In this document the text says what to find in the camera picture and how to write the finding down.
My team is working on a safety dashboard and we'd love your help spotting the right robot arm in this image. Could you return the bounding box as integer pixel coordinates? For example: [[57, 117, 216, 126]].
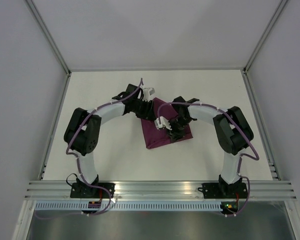
[[157, 96, 259, 198]]

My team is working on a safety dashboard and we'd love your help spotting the purple cable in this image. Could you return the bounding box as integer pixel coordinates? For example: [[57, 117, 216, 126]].
[[156, 101, 260, 218], [34, 77, 146, 221]]

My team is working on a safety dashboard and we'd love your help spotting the slotted white cable duct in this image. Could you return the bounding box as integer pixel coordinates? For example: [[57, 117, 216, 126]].
[[34, 200, 222, 212]]

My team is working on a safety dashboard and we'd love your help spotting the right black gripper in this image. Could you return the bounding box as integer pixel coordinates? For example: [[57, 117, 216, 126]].
[[164, 116, 193, 144]]

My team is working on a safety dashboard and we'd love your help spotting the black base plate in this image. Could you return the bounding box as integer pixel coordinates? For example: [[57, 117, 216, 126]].
[[70, 182, 115, 199], [197, 182, 249, 199]]

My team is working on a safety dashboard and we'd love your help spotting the left aluminium frame post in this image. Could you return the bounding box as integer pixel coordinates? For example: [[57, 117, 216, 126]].
[[24, 0, 71, 76]]

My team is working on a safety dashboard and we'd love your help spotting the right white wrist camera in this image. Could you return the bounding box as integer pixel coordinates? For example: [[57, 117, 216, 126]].
[[154, 116, 172, 130]]

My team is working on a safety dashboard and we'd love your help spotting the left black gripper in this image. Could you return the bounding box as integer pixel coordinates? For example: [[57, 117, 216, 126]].
[[132, 99, 156, 123]]

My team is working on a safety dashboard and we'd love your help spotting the aluminium frame post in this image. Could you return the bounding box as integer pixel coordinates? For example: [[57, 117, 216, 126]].
[[242, 0, 291, 75], [24, 0, 71, 76]]

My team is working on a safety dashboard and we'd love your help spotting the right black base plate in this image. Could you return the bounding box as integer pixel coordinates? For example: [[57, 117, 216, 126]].
[[197, 182, 249, 199]]

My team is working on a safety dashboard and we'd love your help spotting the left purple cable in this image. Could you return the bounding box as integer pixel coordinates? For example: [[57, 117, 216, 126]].
[[34, 77, 146, 221]]

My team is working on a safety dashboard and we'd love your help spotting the purple cloth napkin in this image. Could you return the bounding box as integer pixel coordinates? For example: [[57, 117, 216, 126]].
[[141, 97, 193, 150]]

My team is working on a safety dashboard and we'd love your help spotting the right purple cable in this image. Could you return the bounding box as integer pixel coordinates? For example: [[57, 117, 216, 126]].
[[156, 101, 260, 218]]

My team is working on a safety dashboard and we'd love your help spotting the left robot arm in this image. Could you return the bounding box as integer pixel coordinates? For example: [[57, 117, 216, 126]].
[[63, 82, 156, 198]]

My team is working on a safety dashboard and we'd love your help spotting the aluminium mounting rail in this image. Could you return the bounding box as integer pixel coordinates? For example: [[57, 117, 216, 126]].
[[24, 180, 297, 201]]

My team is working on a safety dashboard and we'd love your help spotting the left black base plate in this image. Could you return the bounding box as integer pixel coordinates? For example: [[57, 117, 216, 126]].
[[70, 182, 115, 199]]

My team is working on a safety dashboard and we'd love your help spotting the right aluminium frame post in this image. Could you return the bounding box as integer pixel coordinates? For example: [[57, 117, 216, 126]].
[[242, 0, 291, 75]]

